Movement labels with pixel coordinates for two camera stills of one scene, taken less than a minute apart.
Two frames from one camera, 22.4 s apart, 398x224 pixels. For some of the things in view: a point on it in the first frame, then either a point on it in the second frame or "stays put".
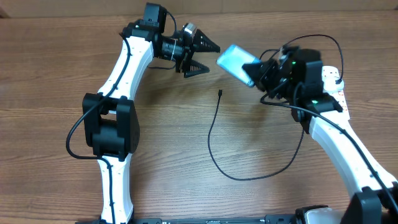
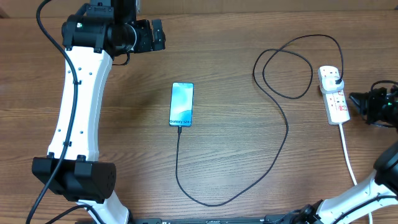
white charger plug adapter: x=329 y=84 stays put
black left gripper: x=188 y=50 to x=147 y=44
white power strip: x=331 y=71 stays put
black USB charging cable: x=219 y=94 to x=269 y=88
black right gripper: x=266 y=69 to x=364 y=100
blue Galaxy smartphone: x=232 y=58 to x=181 y=104
